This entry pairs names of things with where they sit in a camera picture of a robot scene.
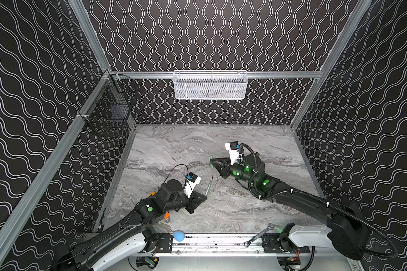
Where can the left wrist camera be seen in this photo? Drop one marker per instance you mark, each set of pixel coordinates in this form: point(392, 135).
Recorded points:
point(190, 183)

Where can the blue ball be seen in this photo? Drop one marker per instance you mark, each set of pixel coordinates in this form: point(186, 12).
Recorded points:
point(179, 236)

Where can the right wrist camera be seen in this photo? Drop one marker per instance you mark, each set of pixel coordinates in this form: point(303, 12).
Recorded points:
point(236, 153)

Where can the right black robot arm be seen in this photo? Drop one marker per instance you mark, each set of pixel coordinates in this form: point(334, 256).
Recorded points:
point(350, 231)

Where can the black wire basket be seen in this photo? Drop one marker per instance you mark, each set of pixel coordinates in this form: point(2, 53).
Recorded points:
point(109, 115)

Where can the silver wrench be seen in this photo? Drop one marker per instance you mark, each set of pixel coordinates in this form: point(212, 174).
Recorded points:
point(269, 227)

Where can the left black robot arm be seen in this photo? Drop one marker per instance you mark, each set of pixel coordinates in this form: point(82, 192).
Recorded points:
point(131, 235)

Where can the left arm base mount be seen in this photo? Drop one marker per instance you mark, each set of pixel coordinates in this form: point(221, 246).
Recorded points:
point(159, 243)

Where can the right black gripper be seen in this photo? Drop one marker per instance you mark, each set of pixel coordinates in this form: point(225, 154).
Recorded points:
point(225, 167)

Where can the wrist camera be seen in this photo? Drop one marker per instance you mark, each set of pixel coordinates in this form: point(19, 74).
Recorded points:
point(236, 153)
point(190, 183)

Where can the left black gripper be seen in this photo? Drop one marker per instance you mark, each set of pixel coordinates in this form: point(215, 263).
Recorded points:
point(190, 201)

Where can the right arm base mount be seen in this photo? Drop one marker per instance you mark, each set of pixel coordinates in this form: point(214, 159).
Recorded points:
point(274, 244)

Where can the white wire mesh basket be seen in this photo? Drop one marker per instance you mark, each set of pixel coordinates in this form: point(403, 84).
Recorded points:
point(210, 85)

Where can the green pen cap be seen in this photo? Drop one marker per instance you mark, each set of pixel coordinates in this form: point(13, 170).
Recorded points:
point(210, 162)

